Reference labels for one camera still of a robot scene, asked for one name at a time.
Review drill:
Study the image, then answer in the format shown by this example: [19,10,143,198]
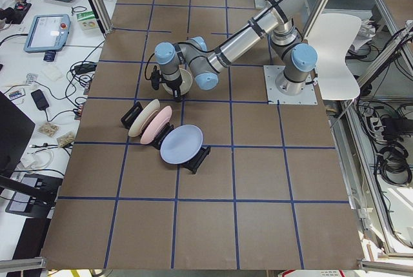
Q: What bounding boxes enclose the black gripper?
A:
[162,70,183,102]

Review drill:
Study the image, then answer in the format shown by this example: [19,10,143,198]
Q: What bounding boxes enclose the cream ceramic bowl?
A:
[161,68,193,96]

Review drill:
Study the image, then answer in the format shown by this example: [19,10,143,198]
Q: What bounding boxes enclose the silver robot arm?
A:
[149,0,317,102]

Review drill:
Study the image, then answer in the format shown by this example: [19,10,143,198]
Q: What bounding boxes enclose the pink plate in rack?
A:
[140,106,172,145]

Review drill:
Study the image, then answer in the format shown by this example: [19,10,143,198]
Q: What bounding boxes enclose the cream plate in rack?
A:
[128,99,160,137]

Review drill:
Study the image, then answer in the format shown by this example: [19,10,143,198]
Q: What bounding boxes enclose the light blue plate in rack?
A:
[160,125,203,165]

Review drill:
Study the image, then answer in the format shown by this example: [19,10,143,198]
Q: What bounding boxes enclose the black dish rack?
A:
[121,102,211,174]

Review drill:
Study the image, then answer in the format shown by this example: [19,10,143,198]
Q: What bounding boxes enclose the green white carton box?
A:
[76,11,99,31]

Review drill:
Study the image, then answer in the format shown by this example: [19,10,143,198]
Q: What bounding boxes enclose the black smartphone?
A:
[31,89,49,111]

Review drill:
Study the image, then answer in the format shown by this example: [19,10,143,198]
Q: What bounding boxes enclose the near blue teach pendant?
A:
[24,14,71,53]

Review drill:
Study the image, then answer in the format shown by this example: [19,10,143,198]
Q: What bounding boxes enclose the white plastic chair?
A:
[307,13,361,100]

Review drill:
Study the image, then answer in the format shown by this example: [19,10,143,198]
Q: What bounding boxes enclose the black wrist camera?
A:
[150,65,162,90]

